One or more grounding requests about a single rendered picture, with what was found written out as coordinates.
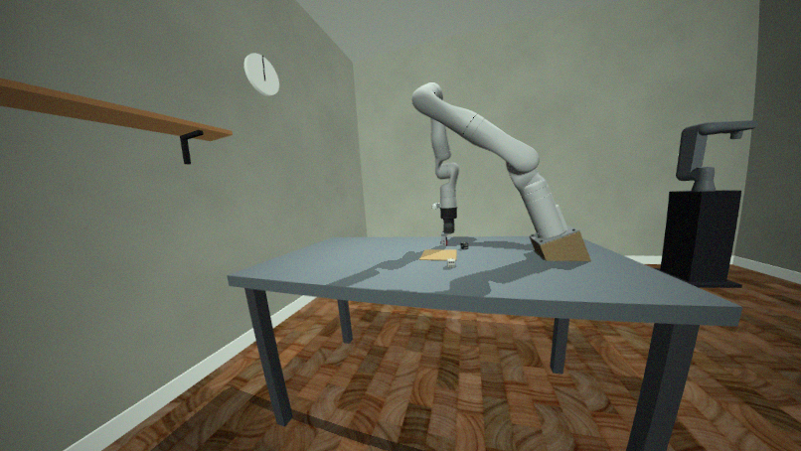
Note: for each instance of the tan flat mat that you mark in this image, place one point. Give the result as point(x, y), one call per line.
point(438, 254)

